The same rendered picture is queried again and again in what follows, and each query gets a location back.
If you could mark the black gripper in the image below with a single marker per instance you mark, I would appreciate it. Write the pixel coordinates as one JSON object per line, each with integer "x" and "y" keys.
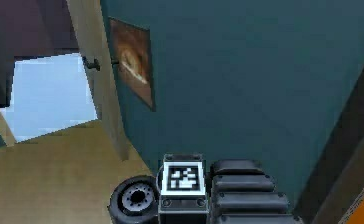
{"x": 133, "y": 200}

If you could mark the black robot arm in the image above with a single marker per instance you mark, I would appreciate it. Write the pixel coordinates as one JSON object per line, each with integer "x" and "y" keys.
{"x": 243, "y": 193}

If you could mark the beige room door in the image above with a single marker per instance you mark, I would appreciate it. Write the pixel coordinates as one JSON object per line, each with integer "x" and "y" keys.
{"x": 100, "y": 83}

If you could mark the brown framed picture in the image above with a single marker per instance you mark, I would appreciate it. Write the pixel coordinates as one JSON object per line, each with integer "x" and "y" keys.
{"x": 133, "y": 60}

